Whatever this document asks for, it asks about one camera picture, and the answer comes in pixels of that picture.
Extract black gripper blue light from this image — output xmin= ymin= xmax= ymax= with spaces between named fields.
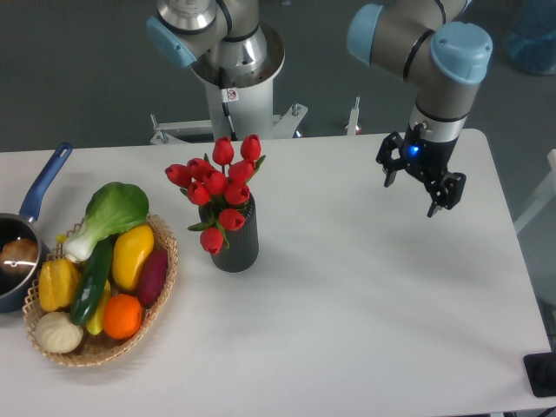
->
xmin=376 ymin=127 xmax=467 ymax=218

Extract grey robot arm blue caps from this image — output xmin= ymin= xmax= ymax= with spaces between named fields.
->
xmin=146 ymin=1 xmax=493 ymax=213

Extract dark grey ribbed vase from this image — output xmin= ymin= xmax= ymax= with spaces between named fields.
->
xmin=199 ymin=196 xmax=259 ymax=273

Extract blue translucent container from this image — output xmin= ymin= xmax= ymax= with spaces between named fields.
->
xmin=505 ymin=0 xmax=555 ymax=76

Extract red tulip bouquet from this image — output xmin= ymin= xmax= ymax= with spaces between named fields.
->
xmin=164 ymin=134 xmax=265 ymax=255

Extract black device at table edge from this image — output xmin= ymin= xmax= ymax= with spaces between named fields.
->
xmin=523 ymin=352 xmax=555 ymax=398

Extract purple sweet potato toy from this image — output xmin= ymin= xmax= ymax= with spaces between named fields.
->
xmin=136 ymin=248 xmax=169 ymax=307

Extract yellow mango toy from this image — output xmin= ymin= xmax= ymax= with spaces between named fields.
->
xmin=111 ymin=224 xmax=155 ymax=293

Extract green bok choy toy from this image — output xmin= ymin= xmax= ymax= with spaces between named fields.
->
xmin=63 ymin=182 xmax=149 ymax=262

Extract orange fruit toy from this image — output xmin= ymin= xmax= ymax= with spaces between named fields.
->
xmin=103 ymin=294 xmax=142 ymax=340

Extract dark green cucumber toy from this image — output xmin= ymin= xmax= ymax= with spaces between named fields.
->
xmin=69 ymin=238 xmax=114 ymax=326

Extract woven wicker basket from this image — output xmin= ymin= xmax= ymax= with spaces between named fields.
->
xmin=23 ymin=214 xmax=179 ymax=367

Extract yellow banana toy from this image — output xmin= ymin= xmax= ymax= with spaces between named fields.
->
xmin=86 ymin=281 xmax=111 ymax=336

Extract yellow bell pepper toy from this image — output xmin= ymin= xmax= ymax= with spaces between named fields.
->
xmin=38 ymin=258 xmax=81 ymax=312

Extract white steamed bun toy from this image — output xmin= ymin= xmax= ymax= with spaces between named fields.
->
xmin=35 ymin=312 xmax=83 ymax=354

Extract brown bread roll toy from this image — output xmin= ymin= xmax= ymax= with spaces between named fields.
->
xmin=1 ymin=238 xmax=38 ymax=275

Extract white frame at right edge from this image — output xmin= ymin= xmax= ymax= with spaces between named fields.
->
xmin=513 ymin=149 xmax=555 ymax=235

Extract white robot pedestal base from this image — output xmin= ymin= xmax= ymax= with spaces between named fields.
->
xmin=147 ymin=17 xmax=308 ymax=144

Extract black cable on pedestal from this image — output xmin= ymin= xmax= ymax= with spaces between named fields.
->
xmin=216 ymin=67 xmax=239 ymax=142

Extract blue handled saucepan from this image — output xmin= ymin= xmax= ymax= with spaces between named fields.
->
xmin=1 ymin=142 xmax=73 ymax=313

